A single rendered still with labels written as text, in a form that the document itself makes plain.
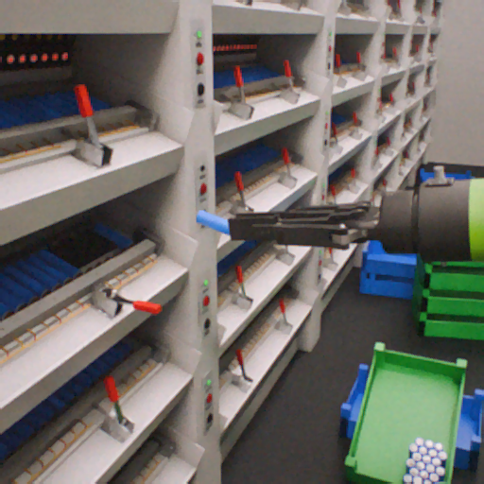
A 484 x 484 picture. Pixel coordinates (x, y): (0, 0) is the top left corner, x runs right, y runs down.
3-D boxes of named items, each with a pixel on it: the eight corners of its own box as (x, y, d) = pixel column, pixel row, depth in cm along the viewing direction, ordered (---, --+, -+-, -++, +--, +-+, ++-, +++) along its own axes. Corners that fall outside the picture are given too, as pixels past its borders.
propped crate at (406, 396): (446, 509, 112) (449, 494, 106) (346, 479, 119) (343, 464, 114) (464, 378, 130) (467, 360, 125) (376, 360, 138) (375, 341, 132)
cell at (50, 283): (22, 267, 75) (60, 292, 73) (11, 273, 73) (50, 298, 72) (25, 256, 74) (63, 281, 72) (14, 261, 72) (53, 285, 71)
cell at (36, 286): (10, 273, 73) (49, 298, 71) (-1, 279, 71) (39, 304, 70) (12, 262, 72) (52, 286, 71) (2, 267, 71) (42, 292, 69)
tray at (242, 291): (308, 256, 158) (328, 214, 152) (211, 366, 106) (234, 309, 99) (247, 222, 163) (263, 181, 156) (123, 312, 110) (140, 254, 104)
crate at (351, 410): (479, 418, 139) (484, 390, 136) (475, 473, 121) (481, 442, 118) (358, 389, 150) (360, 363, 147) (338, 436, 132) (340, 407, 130)
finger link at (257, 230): (292, 233, 71) (284, 241, 68) (254, 234, 73) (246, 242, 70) (290, 222, 70) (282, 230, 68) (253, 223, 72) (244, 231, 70)
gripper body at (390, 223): (422, 181, 68) (346, 185, 72) (410, 199, 61) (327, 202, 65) (425, 241, 70) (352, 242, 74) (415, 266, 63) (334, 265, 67)
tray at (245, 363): (306, 319, 165) (325, 281, 158) (213, 451, 112) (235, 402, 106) (247, 285, 169) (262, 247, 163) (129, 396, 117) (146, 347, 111)
